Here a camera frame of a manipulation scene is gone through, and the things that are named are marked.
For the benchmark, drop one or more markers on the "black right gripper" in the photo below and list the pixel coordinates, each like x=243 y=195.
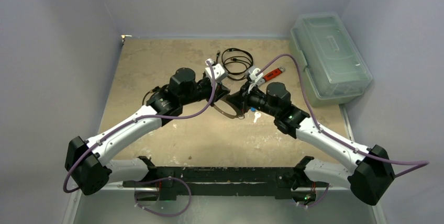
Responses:
x=242 y=96

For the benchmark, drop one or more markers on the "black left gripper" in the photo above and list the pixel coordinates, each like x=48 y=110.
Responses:
x=219 y=90

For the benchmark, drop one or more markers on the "silver key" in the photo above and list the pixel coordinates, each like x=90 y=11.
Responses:
x=257 y=115

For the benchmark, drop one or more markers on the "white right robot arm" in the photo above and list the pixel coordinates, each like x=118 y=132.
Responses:
x=363 y=170

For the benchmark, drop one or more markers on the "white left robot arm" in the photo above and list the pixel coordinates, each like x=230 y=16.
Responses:
x=90 y=162

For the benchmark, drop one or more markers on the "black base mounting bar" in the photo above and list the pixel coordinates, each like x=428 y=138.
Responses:
x=169 y=182

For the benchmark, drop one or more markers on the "clear green plastic toolbox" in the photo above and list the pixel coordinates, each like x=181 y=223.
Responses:
x=333 y=69

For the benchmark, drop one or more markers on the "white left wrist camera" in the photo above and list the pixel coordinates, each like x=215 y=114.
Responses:
x=215 y=70

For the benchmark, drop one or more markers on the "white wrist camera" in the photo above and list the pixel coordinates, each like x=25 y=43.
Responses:
x=253 y=75
x=215 y=70

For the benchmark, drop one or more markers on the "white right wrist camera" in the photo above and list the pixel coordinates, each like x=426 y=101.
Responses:
x=253 y=75

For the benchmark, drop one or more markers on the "red handled adjustable wrench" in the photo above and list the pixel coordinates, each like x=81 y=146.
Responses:
x=273 y=74

